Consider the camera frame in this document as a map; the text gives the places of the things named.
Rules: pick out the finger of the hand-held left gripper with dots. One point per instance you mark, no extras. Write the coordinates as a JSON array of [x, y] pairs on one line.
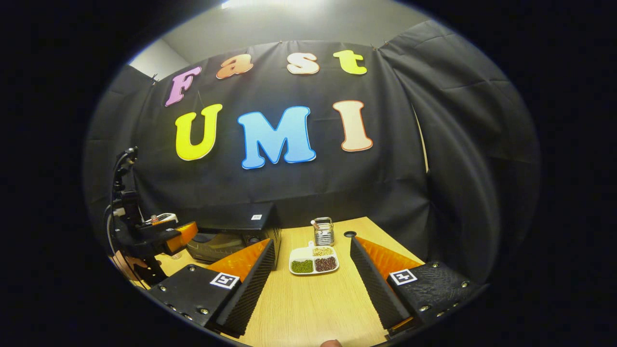
[[181, 238]]

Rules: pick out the white divided bean plate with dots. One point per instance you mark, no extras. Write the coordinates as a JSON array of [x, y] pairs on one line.
[[313, 260]]

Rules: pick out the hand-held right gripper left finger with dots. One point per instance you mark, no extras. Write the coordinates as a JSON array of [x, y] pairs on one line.
[[250, 294]]

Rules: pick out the large ceiling light panel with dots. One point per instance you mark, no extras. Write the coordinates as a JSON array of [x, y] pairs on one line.
[[267, 3]]

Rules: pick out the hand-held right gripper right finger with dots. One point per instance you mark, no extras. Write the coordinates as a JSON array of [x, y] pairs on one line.
[[381, 289]]

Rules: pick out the black electric oven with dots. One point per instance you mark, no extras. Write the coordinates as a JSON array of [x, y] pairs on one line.
[[231, 221]]

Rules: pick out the black backdrop cloth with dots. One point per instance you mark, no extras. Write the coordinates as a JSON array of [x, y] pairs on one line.
[[385, 183]]

